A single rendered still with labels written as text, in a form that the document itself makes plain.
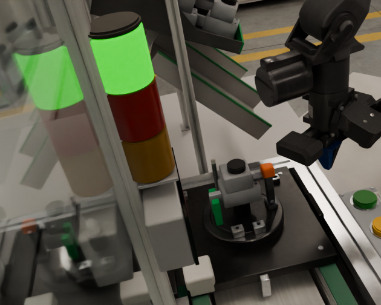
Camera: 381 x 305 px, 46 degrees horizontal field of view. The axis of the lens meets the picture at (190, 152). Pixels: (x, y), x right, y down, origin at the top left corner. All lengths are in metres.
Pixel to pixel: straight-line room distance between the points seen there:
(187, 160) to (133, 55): 0.79
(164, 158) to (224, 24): 0.50
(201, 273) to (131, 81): 0.39
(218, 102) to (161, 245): 0.50
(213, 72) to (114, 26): 0.65
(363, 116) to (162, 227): 0.36
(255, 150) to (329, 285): 0.50
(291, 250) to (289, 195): 0.13
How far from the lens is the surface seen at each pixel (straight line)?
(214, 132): 1.23
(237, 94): 1.04
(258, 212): 0.78
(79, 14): 0.38
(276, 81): 0.61
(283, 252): 0.75
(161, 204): 0.45
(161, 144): 0.42
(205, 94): 0.89
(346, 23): 0.61
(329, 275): 0.75
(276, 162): 0.93
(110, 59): 0.38
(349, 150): 1.13
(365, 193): 0.85
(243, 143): 1.17
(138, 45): 0.38
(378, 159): 1.11
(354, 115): 0.67
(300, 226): 0.78
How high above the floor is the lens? 1.53
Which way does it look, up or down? 35 degrees down
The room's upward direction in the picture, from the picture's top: 12 degrees counter-clockwise
